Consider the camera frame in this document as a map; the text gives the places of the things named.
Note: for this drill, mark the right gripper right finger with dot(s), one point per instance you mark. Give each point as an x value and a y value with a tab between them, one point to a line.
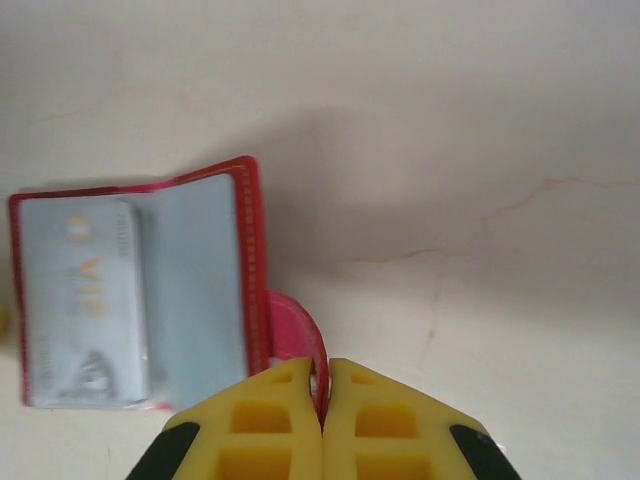
385	430

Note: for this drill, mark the red card holder wallet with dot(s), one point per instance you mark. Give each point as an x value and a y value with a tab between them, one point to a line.
200	280

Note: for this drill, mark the black credit card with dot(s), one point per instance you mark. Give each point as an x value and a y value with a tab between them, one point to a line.
85	300

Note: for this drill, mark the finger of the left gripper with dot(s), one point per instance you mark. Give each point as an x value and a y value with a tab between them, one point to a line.
2	325

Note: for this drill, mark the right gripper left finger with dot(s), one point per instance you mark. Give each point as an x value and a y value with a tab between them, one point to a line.
260	425

